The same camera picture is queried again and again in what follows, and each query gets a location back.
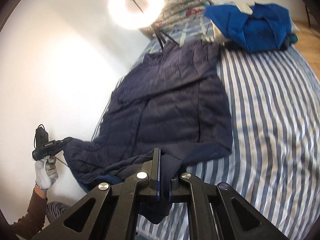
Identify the navy quilted puffer jacket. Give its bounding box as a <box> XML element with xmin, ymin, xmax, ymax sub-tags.
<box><xmin>63</xmin><ymin>40</ymin><xmax>233</xmax><ymax>224</ymax></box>

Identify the brown sleeved left forearm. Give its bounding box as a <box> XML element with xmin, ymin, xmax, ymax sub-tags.
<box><xmin>9</xmin><ymin>185</ymin><xmax>48</xmax><ymax>239</ymax></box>

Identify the white gloved left hand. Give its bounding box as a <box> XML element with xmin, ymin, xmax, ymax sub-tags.
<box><xmin>35</xmin><ymin>155</ymin><xmax>59</xmax><ymax>191</ymax></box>

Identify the blue white striped quilt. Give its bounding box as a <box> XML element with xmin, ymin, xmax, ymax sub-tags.
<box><xmin>93</xmin><ymin>21</ymin><xmax>320</xmax><ymax>240</ymax></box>

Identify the blue plaid pillow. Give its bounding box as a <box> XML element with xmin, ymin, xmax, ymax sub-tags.
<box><xmin>143</xmin><ymin>16</ymin><xmax>225</xmax><ymax>55</ymax></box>

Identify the folded floral fuzzy blanket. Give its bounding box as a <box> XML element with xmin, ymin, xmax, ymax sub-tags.
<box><xmin>152</xmin><ymin>0</ymin><xmax>213</xmax><ymax>31</ymax></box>

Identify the bright blue fleece garment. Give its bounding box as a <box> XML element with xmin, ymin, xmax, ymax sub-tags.
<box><xmin>204</xmin><ymin>3</ymin><xmax>298</xmax><ymax>53</ymax></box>

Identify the ring light on tripod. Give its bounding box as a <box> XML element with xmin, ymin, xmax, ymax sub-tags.
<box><xmin>107</xmin><ymin>0</ymin><xmax>181</xmax><ymax>49</ymax></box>

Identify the black metal chair frame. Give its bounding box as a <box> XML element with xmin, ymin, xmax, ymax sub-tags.
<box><xmin>305</xmin><ymin>5</ymin><xmax>311</xmax><ymax>28</ymax></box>

